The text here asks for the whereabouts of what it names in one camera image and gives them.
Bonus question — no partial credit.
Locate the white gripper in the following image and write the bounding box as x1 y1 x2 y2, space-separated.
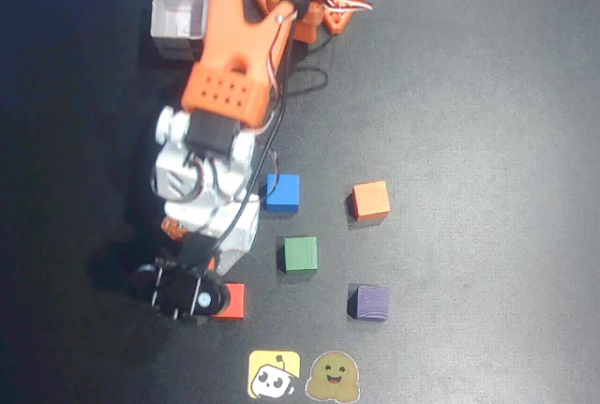
161 195 263 277

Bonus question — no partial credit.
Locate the red wooden cube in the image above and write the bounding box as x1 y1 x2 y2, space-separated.
210 282 247 320

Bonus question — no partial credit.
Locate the blue wooden cube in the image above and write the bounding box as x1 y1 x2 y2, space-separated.
264 173 301 213

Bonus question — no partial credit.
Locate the green wooden cube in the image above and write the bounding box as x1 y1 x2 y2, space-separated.
282 236 319 274

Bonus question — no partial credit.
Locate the orange wooden cube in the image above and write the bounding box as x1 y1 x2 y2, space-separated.
350 180 391 222

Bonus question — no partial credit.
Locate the purple wooden cube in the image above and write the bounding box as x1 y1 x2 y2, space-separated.
347 284 391 322

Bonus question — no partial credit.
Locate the yellow robot face sticker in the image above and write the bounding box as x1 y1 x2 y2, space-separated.
247 350 302 399

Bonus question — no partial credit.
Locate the smiling hugging face sticker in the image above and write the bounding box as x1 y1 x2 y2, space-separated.
305 350 362 400

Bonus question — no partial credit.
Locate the white open cardboard box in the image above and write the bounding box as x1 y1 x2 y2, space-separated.
149 0 211 62

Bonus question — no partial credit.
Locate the dark grey felt mat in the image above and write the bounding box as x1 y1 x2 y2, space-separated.
0 0 600 404

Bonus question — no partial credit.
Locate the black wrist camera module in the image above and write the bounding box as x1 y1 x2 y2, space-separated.
130 233 233 326

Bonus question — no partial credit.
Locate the black camera cable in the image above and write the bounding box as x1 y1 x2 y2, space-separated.
213 0 330 251

